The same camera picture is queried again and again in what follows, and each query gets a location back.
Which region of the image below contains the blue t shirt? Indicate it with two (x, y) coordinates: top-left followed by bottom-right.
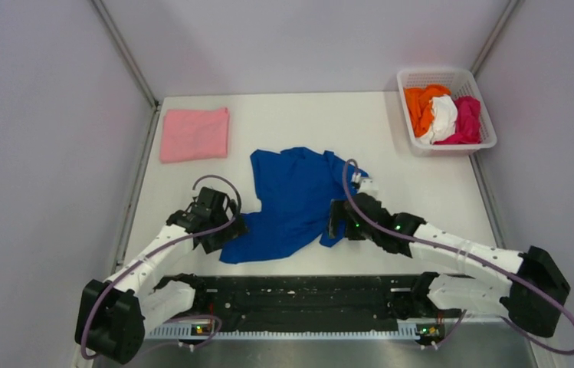
(219, 147), (353, 265)

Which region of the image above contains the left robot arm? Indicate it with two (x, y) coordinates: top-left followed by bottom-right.
(74, 187), (248, 364)

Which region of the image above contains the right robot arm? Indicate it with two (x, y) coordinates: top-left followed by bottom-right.
(328, 193), (571, 337)

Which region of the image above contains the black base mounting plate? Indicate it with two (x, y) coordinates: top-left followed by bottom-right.
(113, 273), (516, 335)

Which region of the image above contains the folded pink t shirt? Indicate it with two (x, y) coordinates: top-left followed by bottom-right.
(159, 107), (230, 164)

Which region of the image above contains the orange t shirt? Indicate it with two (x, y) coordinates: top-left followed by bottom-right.
(404, 84), (451, 138)

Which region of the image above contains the magenta t shirt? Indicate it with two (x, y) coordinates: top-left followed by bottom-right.
(435, 96), (481, 145)

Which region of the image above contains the white t shirt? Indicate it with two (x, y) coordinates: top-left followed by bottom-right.
(418, 95), (458, 144)

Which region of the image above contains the white plastic basket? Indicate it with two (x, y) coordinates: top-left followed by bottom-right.
(397, 67), (497, 156)

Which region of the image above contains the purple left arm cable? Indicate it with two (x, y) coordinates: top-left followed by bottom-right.
(79, 174), (243, 362)

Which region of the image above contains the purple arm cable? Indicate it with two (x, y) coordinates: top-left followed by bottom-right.
(79, 174), (243, 362)
(342, 159), (574, 357)

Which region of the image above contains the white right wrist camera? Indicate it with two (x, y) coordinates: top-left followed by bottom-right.
(351, 172), (379, 199)

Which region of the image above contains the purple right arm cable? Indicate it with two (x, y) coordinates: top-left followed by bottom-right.
(342, 159), (574, 357)

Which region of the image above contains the white slotted cable duct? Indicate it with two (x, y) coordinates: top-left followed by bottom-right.
(145, 322), (440, 341)

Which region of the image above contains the left corner metal post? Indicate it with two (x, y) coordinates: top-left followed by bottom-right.
(87, 0), (159, 110)

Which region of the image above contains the corner metal post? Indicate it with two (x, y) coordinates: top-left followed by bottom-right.
(87, 0), (159, 110)
(470, 0), (524, 77)

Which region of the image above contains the right corner metal post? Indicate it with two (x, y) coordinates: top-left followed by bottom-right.
(470, 0), (524, 77)

